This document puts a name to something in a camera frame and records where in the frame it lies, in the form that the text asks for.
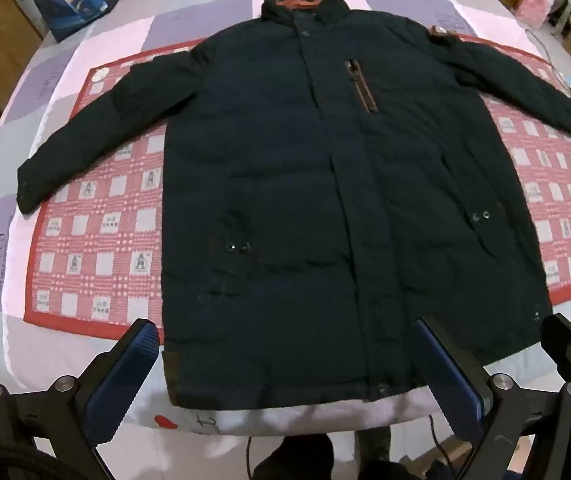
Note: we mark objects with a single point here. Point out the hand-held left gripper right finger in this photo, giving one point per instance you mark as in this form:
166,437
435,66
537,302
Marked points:
453,380

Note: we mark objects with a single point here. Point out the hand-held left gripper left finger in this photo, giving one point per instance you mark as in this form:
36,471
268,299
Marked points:
126,375

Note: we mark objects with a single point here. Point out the dark navy padded jacket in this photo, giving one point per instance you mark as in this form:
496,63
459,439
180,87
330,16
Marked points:
285,185

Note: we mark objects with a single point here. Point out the red checkered printed blanket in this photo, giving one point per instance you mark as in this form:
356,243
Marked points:
105,240

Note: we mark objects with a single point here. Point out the pink bag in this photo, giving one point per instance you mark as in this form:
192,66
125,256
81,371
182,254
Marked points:
533,5

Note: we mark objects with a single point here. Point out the purple and white checked bedsheet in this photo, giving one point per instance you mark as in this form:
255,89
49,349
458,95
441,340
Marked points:
205,15

